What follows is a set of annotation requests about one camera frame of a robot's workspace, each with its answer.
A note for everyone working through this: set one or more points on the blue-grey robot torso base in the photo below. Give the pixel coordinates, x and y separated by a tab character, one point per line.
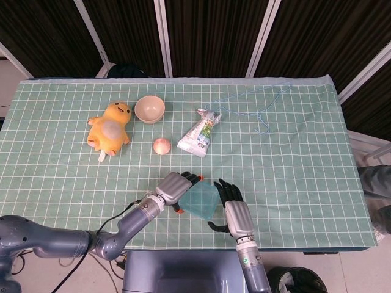
186	271

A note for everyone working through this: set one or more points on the peach fruit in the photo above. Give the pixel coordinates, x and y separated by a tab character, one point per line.
162	146

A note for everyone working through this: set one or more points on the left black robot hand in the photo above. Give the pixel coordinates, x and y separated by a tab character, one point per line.
174	186

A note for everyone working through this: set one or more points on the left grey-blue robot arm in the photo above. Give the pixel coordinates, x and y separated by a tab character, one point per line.
61	241

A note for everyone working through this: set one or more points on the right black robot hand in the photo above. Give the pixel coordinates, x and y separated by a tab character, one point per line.
238	216

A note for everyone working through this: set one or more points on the black bag behind table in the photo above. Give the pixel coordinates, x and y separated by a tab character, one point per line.
125	71

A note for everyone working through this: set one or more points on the white partition frame post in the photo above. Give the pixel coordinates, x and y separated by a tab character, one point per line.
91	33
163	36
263	36
12	61
363	73

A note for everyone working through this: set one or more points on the green checkered tablecloth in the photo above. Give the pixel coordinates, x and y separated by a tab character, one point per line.
290	183

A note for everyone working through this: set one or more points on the black trash bin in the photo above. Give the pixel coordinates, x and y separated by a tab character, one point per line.
293	282

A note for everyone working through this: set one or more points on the clear container with blue lid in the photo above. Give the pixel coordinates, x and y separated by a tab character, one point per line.
201	201

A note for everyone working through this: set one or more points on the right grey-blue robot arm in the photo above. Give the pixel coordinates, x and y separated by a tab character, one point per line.
252	265

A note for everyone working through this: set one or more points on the white printed snack bag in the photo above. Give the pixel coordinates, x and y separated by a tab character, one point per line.
198	135

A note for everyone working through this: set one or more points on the beige bowl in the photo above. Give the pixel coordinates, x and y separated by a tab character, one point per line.
149	109

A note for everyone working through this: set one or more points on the white furniture piece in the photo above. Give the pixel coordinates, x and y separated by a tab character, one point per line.
366	143

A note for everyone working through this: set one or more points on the yellow plush duck toy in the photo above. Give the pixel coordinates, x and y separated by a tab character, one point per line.
107	131

